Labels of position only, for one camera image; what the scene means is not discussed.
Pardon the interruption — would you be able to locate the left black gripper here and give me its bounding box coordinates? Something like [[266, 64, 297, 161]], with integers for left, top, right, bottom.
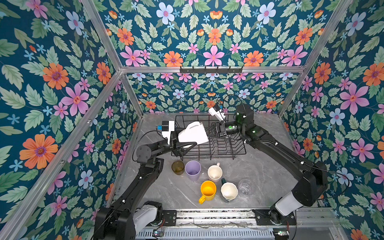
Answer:
[[148, 131, 193, 162]]

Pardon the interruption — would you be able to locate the white ceramic mug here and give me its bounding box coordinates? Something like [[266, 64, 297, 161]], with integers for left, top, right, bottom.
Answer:
[[178, 121, 209, 145]]

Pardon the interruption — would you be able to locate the dark green mug white interior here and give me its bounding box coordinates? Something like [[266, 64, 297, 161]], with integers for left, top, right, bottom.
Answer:
[[221, 178, 238, 202]]

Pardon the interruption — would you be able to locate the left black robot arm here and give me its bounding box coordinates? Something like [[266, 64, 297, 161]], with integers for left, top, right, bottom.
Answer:
[[91, 133, 198, 240]]

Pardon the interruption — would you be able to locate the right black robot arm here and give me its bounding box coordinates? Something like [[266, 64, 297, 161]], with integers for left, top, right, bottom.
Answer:
[[209, 104, 328, 225]]

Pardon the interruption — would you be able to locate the olive green glass cup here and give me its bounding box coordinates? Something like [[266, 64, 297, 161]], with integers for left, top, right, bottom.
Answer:
[[171, 161, 185, 176]]

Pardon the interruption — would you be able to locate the lilac plastic cup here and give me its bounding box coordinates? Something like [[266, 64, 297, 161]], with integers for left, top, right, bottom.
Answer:
[[185, 161, 202, 182]]

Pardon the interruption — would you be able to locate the yellow mug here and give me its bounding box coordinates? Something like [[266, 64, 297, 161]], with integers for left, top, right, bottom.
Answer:
[[199, 181, 217, 205]]

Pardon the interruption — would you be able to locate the clear glass cup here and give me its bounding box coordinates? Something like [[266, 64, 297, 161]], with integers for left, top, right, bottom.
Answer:
[[238, 179, 253, 196]]

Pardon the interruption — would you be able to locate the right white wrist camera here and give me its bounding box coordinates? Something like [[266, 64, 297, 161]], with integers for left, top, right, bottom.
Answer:
[[208, 106, 226, 122]]

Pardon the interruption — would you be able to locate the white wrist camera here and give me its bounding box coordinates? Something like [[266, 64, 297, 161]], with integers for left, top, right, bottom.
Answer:
[[161, 121, 175, 145], [208, 106, 226, 122]]

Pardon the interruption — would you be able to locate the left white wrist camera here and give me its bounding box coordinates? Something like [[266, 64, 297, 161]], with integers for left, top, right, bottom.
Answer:
[[161, 121, 175, 145]]

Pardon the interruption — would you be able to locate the black wire dish rack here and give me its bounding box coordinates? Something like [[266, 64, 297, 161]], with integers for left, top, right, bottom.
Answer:
[[175, 114, 247, 161]]

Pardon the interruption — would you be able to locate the cream mug pink handle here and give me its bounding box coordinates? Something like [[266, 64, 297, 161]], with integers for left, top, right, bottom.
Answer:
[[208, 163, 223, 183]]

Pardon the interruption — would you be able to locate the black wall hook rail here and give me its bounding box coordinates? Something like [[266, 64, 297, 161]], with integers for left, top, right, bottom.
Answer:
[[179, 66, 243, 75]]

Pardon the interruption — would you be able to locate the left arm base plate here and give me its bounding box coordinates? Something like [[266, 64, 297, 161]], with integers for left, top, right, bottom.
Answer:
[[155, 210, 178, 227]]

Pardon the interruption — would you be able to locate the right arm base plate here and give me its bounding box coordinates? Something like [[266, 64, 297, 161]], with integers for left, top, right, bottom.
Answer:
[[252, 209, 297, 226]]

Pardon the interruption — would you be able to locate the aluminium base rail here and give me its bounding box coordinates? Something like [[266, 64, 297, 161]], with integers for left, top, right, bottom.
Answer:
[[89, 208, 340, 229]]

